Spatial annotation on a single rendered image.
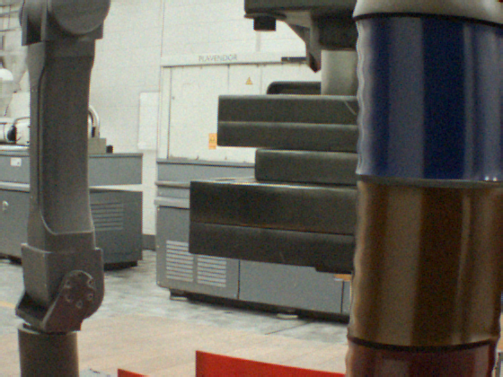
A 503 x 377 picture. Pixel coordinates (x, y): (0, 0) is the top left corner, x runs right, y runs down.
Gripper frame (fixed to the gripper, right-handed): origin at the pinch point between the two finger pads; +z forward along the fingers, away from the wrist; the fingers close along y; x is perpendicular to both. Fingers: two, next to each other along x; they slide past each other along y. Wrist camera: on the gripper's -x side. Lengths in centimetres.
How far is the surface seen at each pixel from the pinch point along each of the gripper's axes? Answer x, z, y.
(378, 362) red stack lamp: 26, 23, -69
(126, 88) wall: -52, -379, 781
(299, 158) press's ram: 20, 12, -45
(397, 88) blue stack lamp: 22, 19, -71
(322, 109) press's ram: 18, 11, -46
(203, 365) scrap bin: 31.4, 10.1, -0.8
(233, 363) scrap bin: 28.9, 11.9, -2.7
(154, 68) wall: -83, -366, 756
